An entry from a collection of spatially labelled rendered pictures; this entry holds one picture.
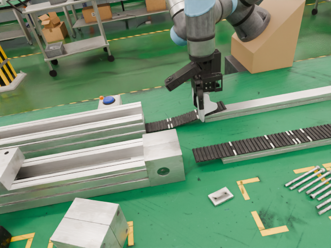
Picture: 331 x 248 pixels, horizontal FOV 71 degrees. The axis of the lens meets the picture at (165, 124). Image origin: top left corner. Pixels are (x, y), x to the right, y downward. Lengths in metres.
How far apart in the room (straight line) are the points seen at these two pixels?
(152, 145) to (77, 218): 0.23
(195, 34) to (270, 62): 0.54
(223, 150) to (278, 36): 0.59
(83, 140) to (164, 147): 0.31
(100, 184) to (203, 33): 0.45
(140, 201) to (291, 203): 0.34
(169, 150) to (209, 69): 0.27
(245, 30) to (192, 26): 0.50
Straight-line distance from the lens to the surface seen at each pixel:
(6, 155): 0.71
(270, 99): 0.86
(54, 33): 5.64
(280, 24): 1.07
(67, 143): 0.78
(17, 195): 0.68
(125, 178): 0.59
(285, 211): 0.59
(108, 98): 0.87
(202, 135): 0.74
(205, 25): 0.63
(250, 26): 1.09
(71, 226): 0.51
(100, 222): 0.48
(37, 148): 0.82
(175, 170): 0.58
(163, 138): 0.60
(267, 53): 1.08
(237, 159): 0.65
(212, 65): 0.69
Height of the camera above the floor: 1.26
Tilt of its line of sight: 37 degrees down
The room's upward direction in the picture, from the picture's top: 10 degrees counter-clockwise
